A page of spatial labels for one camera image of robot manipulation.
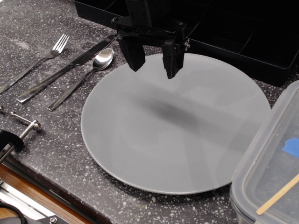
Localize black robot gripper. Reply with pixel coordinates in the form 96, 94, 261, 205
111, 0, 190, 79

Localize silver metal spoon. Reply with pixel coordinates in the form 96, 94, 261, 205
47, 48, 114, 112

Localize round grey plate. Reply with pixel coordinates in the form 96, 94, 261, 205
81, 54, 271, 195

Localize silver metal table knife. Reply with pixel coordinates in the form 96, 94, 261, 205
17, 35, 115, 104

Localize silver metal fork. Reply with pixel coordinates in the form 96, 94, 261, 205
0, 34, 70, 94

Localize black compartment tray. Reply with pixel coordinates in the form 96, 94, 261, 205
75, 0, 299, 86

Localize blue tape piece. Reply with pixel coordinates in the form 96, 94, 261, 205
282, 137, 299, 158

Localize metal screw clamp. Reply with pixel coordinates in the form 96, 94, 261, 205
0, 105, 42, 164

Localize clear plastic container with lid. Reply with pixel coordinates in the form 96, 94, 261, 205
230, 81, 299, 224

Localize wooden stir stick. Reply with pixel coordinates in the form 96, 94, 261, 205
256, 175, 299, 215

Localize aluminium rail with bracket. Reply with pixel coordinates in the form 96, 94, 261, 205
0, 181, 67, 224

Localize black cable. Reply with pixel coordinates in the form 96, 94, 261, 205
0, 202, 29, 224

